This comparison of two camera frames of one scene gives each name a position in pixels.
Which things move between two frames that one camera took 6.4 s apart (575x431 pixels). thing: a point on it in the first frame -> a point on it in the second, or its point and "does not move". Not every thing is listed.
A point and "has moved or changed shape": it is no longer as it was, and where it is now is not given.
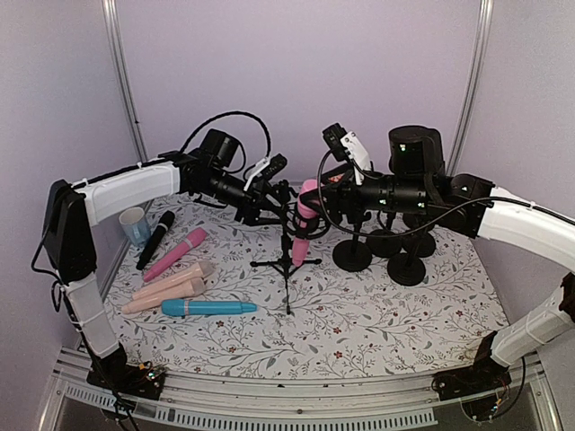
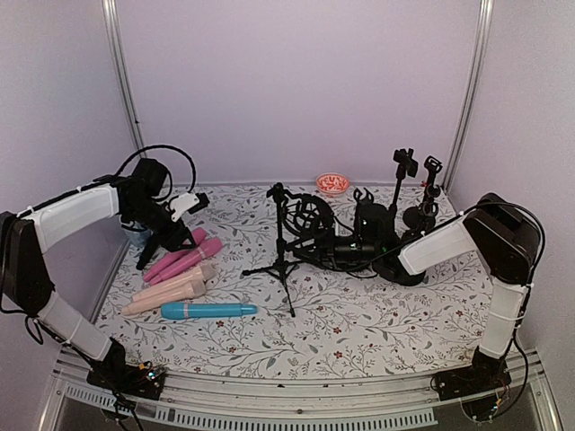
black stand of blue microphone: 385,241 has moved or changed shape
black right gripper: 337,191 -> 324,250
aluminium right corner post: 482,46 does not move
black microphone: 165,222 does not move
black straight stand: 352,255 has moved or changed shape
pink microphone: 197,237 does not move
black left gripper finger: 279,194 -> 181,245
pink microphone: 300,247 -> 188,260
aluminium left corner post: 118,43 does not move
